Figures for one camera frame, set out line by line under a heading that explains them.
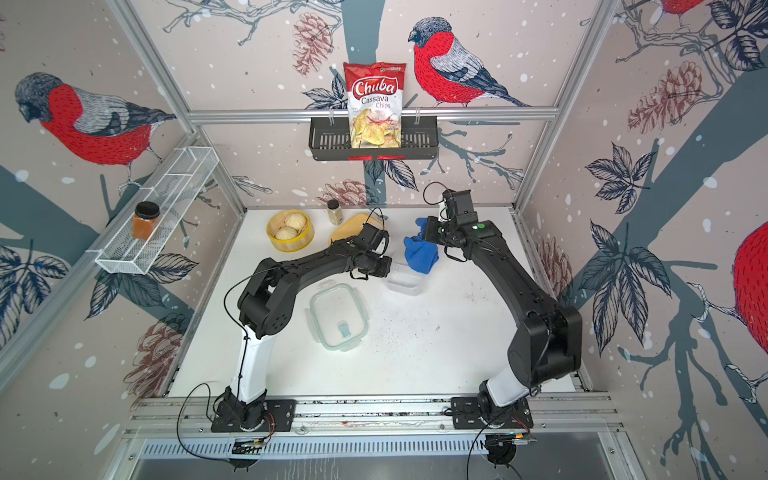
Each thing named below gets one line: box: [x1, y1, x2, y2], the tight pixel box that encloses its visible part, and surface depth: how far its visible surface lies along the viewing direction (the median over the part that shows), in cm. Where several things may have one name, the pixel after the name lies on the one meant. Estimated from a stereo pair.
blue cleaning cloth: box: [403, 217, 439, 275], surface depth 87 cm
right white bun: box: [285, 213, 307, 230], surface depth 112 cm
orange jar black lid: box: [132, 201, 160, 240], surface depth 68 cm
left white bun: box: [275, 226, 299, 241], surface depth 108 cm
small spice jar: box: [327, 199, 344, 226], surface depth 113 cm
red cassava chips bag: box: [343, 62, 407, 149], surface depth 87 cm
